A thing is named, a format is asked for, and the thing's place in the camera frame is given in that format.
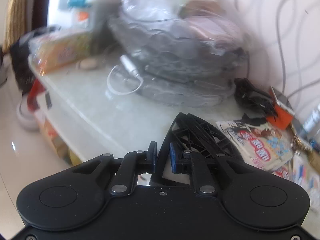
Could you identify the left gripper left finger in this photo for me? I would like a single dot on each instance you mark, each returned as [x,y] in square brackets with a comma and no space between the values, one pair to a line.
[126,170]

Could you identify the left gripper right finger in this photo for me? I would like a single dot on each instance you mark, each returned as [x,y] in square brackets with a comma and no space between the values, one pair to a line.
[193,164]

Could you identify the black plastic bracket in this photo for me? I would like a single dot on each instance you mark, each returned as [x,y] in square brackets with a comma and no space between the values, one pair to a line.
[188,133]

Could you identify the red white snack packet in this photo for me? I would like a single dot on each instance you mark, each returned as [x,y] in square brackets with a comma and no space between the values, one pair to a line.
[299,171]
[259,143]

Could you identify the black snack packet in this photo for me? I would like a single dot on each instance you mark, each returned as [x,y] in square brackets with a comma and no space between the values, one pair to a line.
[253,98]

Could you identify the clear plastic bag of items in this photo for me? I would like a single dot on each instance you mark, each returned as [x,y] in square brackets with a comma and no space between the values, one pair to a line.
[214,25]

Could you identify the glass fruit bowl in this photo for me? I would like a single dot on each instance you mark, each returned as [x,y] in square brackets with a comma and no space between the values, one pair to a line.
[171,71]

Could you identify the orange box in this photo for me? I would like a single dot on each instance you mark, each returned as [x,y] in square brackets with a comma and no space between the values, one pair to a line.
[284,111]

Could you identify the small beige stone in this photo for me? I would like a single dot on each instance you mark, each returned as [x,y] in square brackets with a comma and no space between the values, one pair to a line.
[87,64]

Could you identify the key bunch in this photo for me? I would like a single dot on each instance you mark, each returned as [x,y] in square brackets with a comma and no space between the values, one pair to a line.
[299,143]

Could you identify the yellow snack bag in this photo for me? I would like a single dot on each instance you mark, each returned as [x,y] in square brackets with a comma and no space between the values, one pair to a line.
[55,50]

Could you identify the white detergent bottle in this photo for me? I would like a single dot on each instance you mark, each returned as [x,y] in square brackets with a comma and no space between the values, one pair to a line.
[93,14]

